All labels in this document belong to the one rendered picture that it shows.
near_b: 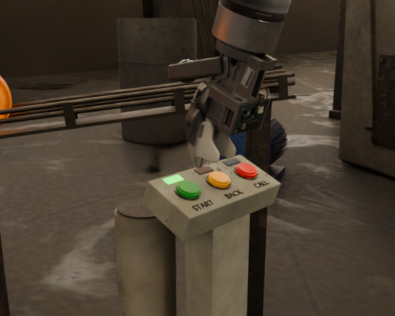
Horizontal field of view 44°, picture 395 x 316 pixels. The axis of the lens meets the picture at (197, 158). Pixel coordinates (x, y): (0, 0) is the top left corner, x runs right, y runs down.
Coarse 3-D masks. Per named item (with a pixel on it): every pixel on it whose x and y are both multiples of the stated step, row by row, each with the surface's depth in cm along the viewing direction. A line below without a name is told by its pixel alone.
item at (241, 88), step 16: (224, 48) 65; (224, 64) 68; (240, 64) 67; (256, 64) 64; (272, 64) 66; (208, 80) 70; (224, 80) 69; (240, 80) 67; (256, 80) 67; (208, 96) 69; (224, 96) 67; (240, 96) 67; (256, 96) 68; (208, 112) 72; (224, 112) 68; (240, 112) 67; (256, 112) 70; (224, 128) 68; (240, 128) 69; (256, 128) 72
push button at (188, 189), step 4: (180, 184) 81; (184, 184) 82; (188, 184) 82; (192, 184) 82; (196, 184) 83; (176, 188) 81; (180, 188) 81; (184, 188) 81; (188, 188) 81; (192, 188) 81; (196, 188) 82; (180, 192) 80; (184, 192) 80; (188, 192) 80; (192, 192) 80; (196, 192) 81; (184, 196) 80; (188, 196) 80; (192, 196) 80; (196, 196) 81
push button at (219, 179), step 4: (212, 172) 87; (216, 172) 87; (220, 172) 88; (208, 176) 86; (212, 176) 86; (216, 176) 86; (220, 176) 87; (224, 176) 87; (208, 180) 86; (212, 180) 86; (216, 180) 85; (220, 180) 86; (224, 180) 86; (228, 180) 86; (216, 184) 85; (220, 184) 85; (224, 184) 85; (228, 184) 86
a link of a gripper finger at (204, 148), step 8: (208, 120) 73; (200, 128) 73; (208, 128) 72; (200, 136) 74; (208, 136) 73; (200, 144) 75; (208, 144) 73; (192, 152) 76; (200, 152) 75; (208, 152) 74; (216, 152) 72; (192, 160) 77; (200, 160) 78; (208, 160) 74; (216, 160) 73
